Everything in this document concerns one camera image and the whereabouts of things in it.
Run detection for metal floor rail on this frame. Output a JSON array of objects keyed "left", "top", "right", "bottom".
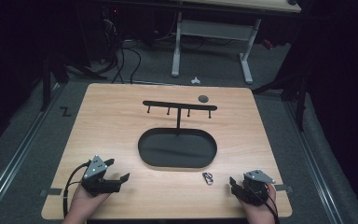
[
  {"left": 282, "top": 99, "right": 346, "bottom": 224},
  {"left": 0, "top": 82, "right": 63, "bottom": 218}
]

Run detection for white desk frame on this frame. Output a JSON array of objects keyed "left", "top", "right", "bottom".
[{"left": 171, "top": 0, "right": 302, "bottom": 85}]

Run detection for silver key ring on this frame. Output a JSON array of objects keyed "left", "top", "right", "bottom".
[{"left": 201, "top": 171, "right": 214, "bottom": 186}]

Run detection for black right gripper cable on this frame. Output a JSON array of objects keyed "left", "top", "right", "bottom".
[{"left": 251, "top": 186, "right": 281, "bottom": 224}]

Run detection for grey tape strip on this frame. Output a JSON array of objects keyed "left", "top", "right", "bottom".
[
  {"left": 273, "top": 184, "right": 295, "bottom": 193},
  {"left": 39, "top": 188, "right": 63, "bottom": 197}
]

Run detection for dark equipment tower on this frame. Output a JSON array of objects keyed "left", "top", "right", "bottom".
[{"left": 101, "top": 6, "right": 123, "bottom": 63}]

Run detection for black metal stand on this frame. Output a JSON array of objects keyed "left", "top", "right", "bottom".
[
  {"left": 39, "top": 54, "right": 108, "bottom": 113},
  {"left": 252, "top": 69, "right": 310, "bottom": 133}
]

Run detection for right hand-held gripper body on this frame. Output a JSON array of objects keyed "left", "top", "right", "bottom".
[{"left": 241, "top": 169, "right": 277, "bottom": 206}]

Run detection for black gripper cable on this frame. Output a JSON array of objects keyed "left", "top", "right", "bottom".
[
  {"left": 251, "top": 186, "right": 281, "bottom": 224},
  {"left": 62, "top": 160, "right": 92, "bottom": 218}
]

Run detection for person's right hand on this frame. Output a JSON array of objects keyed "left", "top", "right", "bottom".
[{"left": 238, "top": 182, "right": 278, "bottom": 222}]

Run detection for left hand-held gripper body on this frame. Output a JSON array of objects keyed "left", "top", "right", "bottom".
[{"left": 80, "top": 154, "right": 122, "bottom": 197}]

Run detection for person's left hand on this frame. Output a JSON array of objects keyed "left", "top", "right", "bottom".
[{"left": 69, "top": 185, "right": 112, "bottom": 220}]

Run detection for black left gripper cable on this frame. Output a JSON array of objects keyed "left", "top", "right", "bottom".
[{"left": 62, "top": 160, "right": 92, "bottom": 218}]

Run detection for black key stand with tray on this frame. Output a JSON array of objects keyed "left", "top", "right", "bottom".
[{"left": 137, "top": 100, "right": 218, "bottom": 170}]

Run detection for black floor cables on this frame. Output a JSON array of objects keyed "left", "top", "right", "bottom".
[{"left": 111, "top": 38, "right": 143, "bottom": 85}]

